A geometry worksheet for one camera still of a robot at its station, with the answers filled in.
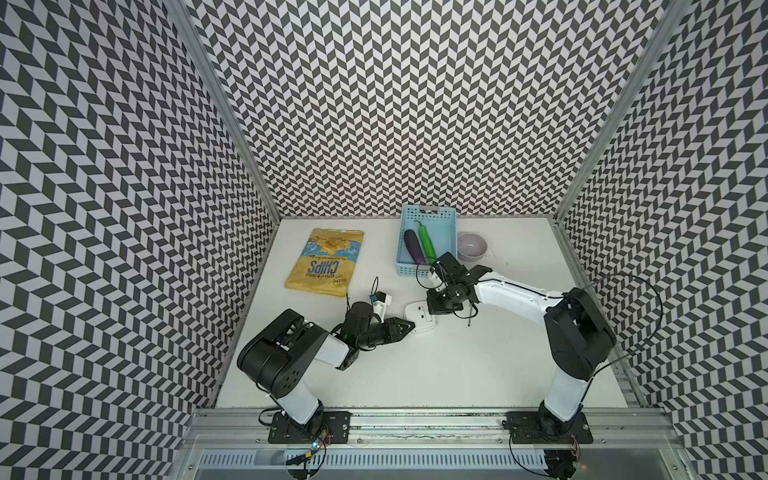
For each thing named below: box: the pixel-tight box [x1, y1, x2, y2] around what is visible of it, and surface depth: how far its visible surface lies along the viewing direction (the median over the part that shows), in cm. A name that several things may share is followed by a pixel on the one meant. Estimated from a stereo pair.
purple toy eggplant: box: [404, 229, 426, 266], surface depth 110 cm
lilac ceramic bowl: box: [457, 232, 487, 262], surface depth 107 cm
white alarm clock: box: [404, 300, 438, 333], surface depth 90 cm
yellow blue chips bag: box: [285, 228, 365, 298], surface depth 104 cm
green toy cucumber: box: [414, 220, 437, 265], surface depth 111 cm
